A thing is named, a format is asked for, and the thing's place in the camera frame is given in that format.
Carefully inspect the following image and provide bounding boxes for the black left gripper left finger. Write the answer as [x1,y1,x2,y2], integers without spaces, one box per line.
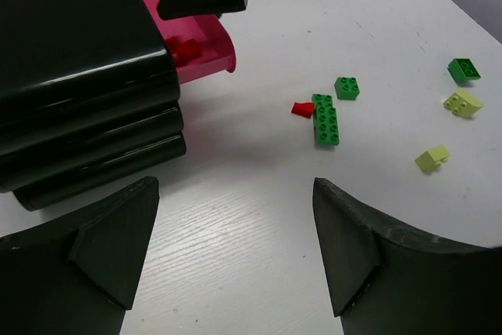
[1,177,159,334]

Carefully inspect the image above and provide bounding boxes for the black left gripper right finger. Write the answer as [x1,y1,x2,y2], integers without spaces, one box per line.
[312,178,501,334]

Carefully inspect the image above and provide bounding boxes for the tiny red lego cube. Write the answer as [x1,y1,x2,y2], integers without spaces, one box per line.
[165,36,182,54]

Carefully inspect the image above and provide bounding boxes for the red curved lego piece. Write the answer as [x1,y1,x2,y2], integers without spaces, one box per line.
[176,39,203,64]

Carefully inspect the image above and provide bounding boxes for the pink top drawer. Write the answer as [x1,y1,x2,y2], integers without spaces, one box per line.
[144,0,237,84]

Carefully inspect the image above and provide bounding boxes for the black pink drawer cabinet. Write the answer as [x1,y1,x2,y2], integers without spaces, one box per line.
[0,0,238,213]

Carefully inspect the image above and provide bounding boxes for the red wedge lego piece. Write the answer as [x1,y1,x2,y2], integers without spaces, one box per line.
[291,102,315,118]

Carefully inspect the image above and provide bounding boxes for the green upturned lego brick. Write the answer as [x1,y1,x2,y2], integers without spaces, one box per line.
[447,58,482,84]

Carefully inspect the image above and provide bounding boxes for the pale yellow lego brick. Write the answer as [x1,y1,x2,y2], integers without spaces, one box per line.
[415,145,450,173]

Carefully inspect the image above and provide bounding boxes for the long green lego brick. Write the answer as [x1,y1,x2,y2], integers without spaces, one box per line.
[311,93,340,147]

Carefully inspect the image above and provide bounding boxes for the small green square lego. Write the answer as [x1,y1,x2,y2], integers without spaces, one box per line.
[334,77,360,100]

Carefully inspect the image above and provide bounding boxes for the pale yellow studded lego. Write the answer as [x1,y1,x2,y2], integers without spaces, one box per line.
[443,88,484,118]

